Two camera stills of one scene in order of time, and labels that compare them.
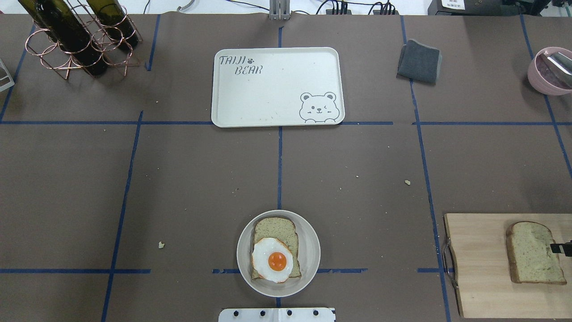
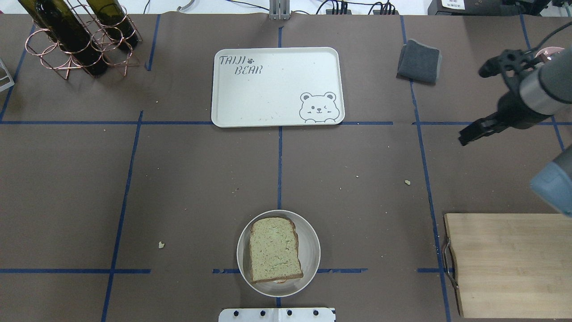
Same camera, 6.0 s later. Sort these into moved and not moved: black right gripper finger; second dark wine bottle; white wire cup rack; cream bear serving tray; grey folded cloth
Moved: black right gripper finger
Not moved: grey folded cloth; white wire cup rack; cream bear serving tray; second dark wine bottle
